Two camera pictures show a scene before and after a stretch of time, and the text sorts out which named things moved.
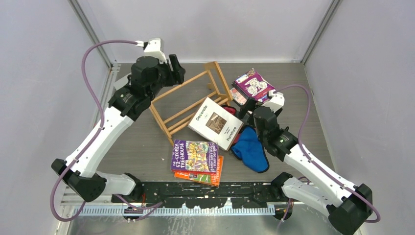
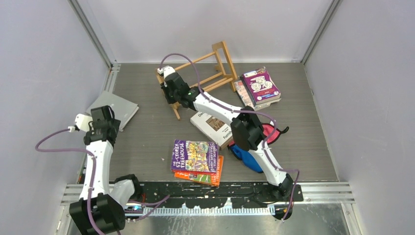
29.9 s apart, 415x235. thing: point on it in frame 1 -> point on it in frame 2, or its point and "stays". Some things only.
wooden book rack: x=182 y=121 -> x=228 y=73
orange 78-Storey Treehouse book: x=210 y=178 stays
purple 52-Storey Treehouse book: x=195 y=156 stays
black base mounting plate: x=252 y=195 stays
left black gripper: x=178 y=72 -> x=116 y=124
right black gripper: x=249 y=106 -> x=165 y=89
